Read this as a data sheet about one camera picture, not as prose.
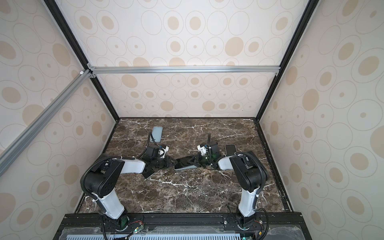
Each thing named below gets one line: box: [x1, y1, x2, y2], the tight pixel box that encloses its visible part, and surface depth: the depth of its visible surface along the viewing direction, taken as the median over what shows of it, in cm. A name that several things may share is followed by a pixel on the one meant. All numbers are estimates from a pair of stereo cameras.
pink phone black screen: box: [225, 144, 237, 157], surface depth 104 cm
